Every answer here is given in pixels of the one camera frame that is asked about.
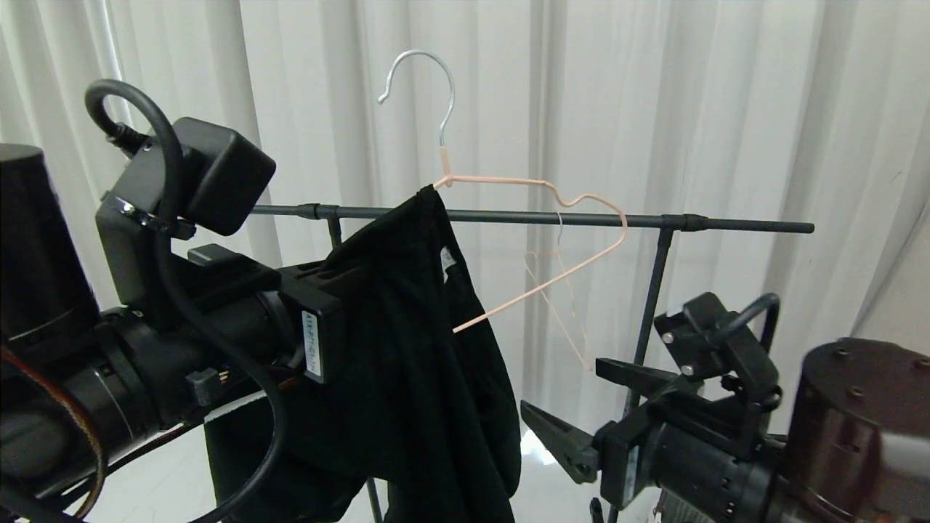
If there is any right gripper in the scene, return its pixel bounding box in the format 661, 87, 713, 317
520, 358, 794, 523

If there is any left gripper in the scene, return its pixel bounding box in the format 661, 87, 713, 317
73, 261, 347, 466

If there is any black garment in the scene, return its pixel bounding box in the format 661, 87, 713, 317
203, 185, 522, 523

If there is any pink clothes hanger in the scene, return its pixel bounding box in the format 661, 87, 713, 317
376, 49, 629, 335
523, 212, 593, 371

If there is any black clothes rack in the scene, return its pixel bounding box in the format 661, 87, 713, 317
251, 203, 814, 523

